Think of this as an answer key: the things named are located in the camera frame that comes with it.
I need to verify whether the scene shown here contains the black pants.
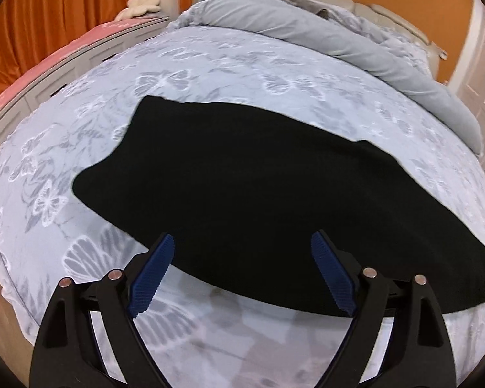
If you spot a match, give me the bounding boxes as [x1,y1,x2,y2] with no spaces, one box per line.
[72,96,485,316]

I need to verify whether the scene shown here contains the pink topped drawer bench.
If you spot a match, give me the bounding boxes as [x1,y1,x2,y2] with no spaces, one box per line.
[0,13,169,145]

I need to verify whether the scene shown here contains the grey folded duvet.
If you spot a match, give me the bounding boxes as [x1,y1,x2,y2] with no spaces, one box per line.
[167,0,484,156]

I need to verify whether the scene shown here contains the orange curtain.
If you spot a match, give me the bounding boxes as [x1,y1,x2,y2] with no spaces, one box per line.
[0,0,142,102]

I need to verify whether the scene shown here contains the white flower plush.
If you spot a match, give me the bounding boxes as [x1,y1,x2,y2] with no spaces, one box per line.
[114,0,161,22]

